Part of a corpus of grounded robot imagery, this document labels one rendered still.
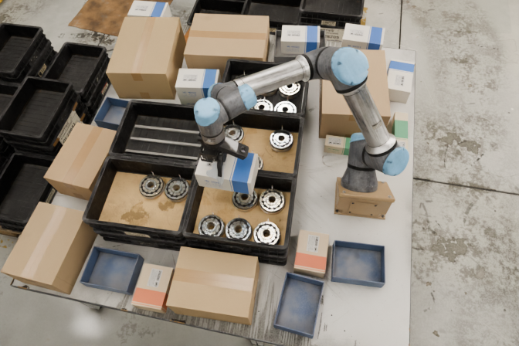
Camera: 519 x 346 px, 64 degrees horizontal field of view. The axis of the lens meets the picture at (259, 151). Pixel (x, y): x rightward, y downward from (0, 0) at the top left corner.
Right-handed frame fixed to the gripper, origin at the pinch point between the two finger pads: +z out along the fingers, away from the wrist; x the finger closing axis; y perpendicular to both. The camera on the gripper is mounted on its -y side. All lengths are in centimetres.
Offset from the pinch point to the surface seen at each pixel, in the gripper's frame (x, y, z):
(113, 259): 30, 47, 40
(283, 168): -18.3, -17.1, 28.1
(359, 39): -95, -42, 23
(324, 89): -59, -29, 21
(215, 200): 1.5, 8.4, 27.9
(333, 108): -49, -34, 21
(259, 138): -31.7, -3.8, 28.0
